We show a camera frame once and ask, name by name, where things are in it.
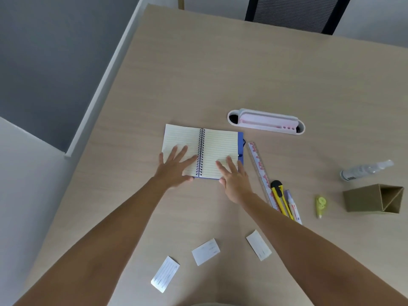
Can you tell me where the person's left hand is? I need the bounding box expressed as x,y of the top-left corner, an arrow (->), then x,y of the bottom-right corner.
154,145 -> 198,190

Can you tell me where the person's right hand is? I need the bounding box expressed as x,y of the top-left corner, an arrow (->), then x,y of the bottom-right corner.
216,156 -> 254,205

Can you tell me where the blue spiral notebook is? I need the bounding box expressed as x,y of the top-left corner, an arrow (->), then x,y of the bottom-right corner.
161,123 -> 245,180

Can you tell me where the person's left forearm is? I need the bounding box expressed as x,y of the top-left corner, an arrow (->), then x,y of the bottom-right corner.
13,177 -> 169,306

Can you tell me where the person's right forearm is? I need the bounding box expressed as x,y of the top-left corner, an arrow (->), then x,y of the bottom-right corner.
240,193 -> 408,306

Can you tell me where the clear ruler with pink print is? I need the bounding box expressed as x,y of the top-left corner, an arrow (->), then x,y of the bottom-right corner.
248,142 -> 282,211

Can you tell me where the yellow utility knife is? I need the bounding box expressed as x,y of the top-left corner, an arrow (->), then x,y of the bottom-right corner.
270,180 -> 295,221

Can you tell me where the white correction pen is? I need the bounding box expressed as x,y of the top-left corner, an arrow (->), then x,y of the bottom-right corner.
284,189 -> 303,225

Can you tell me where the long white paper slip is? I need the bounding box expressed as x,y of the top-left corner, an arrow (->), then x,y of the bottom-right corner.
150,256 -> 180,294

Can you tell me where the yellow-green correction tape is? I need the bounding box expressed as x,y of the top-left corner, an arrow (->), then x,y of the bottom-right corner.
315,195 -> 328,219

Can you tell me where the clear spray bottle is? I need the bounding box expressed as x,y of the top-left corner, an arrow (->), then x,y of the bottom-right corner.
339,159 -> 395,182

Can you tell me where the triangular cardboard pen holder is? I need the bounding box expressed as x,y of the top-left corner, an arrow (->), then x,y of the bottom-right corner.
342,183 -> 405,215

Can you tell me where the black mesh office chair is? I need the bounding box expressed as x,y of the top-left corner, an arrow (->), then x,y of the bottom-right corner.
244,0 -> 353,35

